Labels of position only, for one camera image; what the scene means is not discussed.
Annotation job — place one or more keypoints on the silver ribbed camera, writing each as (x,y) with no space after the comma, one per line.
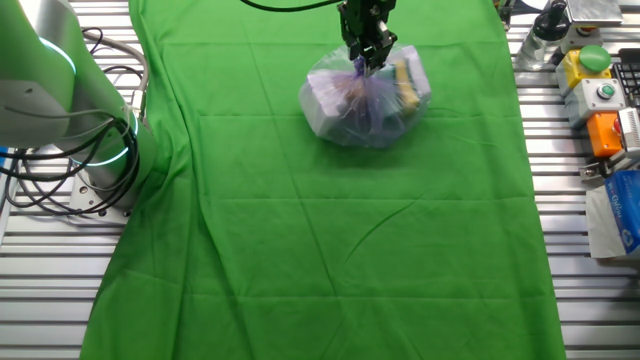
(631,127)

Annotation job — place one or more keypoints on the white box red button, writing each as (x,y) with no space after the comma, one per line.
(575,42)

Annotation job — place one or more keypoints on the blue tissue pack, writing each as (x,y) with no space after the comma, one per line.
(622,210)

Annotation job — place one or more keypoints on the clear plastic bag of things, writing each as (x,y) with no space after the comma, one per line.
(350,110)

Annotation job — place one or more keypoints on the silver camera with plug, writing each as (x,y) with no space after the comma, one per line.
(532,47)

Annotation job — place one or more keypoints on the silver foil box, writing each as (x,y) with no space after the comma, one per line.
(595,11)

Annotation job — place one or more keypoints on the orange box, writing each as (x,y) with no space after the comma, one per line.
(602,135)

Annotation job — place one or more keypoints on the green cloth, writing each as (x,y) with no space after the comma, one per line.
(300,240)

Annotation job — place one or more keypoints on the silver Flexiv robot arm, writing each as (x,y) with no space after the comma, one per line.
(30,50)

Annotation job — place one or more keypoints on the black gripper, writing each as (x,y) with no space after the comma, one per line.
(367,15)

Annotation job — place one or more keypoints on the grey box green push button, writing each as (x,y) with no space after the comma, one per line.
(590,100)

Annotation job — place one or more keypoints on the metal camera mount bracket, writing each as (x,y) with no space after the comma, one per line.
(595,170)

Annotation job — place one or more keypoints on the yellow box green mushroom button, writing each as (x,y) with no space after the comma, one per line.
(572,67)

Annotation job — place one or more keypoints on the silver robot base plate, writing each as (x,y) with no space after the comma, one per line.
(82,195)

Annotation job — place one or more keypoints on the black keyboard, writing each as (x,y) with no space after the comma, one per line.
(629,75)

